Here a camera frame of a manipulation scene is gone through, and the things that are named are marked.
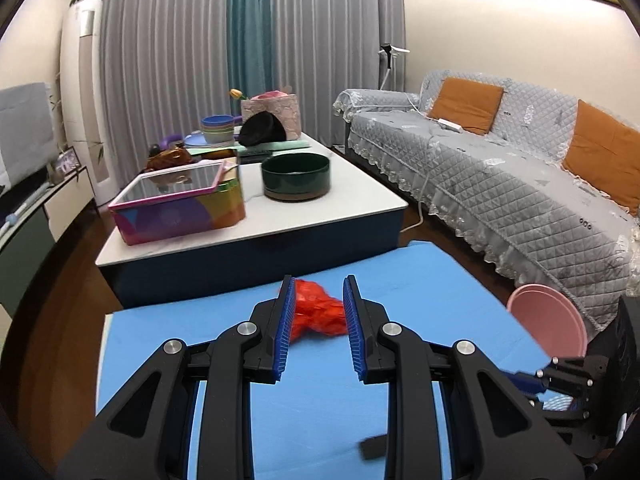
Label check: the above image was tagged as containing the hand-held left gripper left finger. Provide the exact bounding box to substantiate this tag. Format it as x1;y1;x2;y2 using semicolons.
57;275;297;480

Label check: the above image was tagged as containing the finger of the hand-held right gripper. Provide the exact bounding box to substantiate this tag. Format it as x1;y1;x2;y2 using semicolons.
525;394;591;419
501;357;608;396

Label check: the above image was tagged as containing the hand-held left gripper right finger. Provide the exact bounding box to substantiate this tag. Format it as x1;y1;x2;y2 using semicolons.
342;275;586;480

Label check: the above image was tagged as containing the red plastic bag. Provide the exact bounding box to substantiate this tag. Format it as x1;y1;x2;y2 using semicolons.
291;279;349;346

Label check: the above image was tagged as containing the pink plastic basin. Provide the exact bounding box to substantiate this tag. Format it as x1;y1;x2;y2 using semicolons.
506;284;589;361

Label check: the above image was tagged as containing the blue table mat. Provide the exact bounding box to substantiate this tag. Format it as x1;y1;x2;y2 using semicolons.
95;241;551;480

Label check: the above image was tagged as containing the white coffee table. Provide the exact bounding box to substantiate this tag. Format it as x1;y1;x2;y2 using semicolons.
95;130;410;311

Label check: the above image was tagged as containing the dark green round bowl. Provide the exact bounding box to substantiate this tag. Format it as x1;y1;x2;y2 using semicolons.
260;153;331;203

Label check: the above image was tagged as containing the colourful tin with pink lid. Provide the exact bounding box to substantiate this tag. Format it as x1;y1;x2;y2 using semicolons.
108;160;247;247

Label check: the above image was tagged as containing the grey quilted sofa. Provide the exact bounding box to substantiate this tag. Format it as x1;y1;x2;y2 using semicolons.
332;69;640;333

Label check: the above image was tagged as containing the black hat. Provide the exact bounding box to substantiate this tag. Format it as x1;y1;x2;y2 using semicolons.
239;111;287;143

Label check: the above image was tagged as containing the orange cushion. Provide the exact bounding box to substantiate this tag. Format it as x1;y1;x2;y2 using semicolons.
427;77;505;136
562;100;640;218

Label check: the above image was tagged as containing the brown glossy teapot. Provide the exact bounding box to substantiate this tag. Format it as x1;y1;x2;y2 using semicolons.
146;144;193;171

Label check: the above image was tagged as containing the blue plate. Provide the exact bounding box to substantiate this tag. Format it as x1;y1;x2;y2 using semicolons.
182;132;241;148

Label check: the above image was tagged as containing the stack of colourful bowls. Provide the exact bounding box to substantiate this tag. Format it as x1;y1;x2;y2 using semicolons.
201;115;236;144

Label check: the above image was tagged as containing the pink lace basket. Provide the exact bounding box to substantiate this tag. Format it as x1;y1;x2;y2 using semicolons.
240;94;302;142

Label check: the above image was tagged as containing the television cabinet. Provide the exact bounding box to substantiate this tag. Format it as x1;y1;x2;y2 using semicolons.
0;165;98;321

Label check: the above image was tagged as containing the white floor stand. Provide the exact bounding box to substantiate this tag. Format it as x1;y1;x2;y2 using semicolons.
377;42;411;93

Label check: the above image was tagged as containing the grey curtain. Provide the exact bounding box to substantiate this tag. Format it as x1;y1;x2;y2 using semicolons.
90;0;233;181
267;0;406;148

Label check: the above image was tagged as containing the teal curtain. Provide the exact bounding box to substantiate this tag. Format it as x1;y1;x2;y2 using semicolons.
226;0;275;106

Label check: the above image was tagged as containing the white tower air conditioner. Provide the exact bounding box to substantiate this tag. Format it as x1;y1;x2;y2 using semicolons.
60;0;118;206

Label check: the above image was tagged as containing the television with grey cover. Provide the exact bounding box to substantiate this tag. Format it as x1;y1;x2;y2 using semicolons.
0;81;55;201

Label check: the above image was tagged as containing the white power cable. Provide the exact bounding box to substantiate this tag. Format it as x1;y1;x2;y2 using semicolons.
400;92;451;233

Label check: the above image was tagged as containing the small photo frame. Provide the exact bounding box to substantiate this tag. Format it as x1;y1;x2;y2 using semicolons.
54;146;82;183

